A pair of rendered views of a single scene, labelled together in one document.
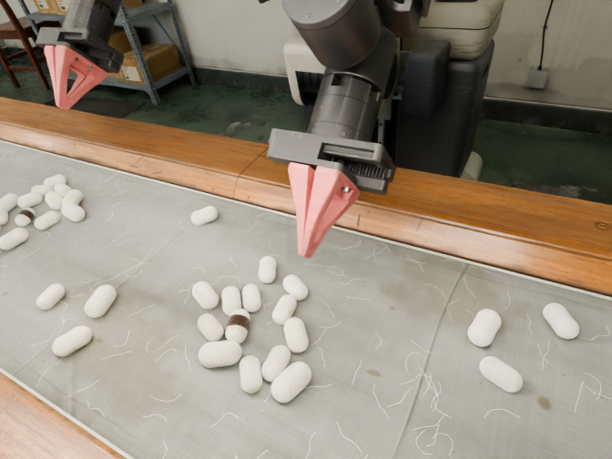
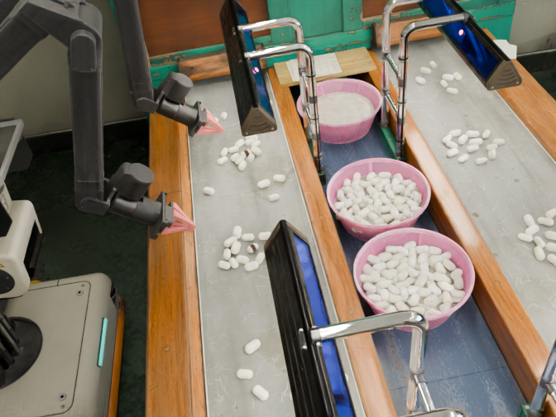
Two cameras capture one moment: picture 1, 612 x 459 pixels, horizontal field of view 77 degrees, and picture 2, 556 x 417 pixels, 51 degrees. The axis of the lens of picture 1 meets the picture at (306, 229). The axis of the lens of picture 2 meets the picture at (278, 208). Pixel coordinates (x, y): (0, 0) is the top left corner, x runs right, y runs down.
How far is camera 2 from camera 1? 1.73 m
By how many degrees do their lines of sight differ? 82
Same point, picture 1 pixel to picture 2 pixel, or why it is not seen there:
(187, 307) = (248, 170)
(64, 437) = (294, 151)
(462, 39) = not seen: outside the picture
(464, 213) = (171, 131)
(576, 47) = not seen: outside the picture
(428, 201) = (169, 140)
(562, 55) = not seen: outside the picture
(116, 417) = (285, 159)
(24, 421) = (299, 160)
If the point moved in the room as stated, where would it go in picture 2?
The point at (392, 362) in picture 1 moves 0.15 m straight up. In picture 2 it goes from (232, 131) to (224, 90)
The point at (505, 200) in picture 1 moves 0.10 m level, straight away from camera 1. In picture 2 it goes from (159, 127) to (128, 132)
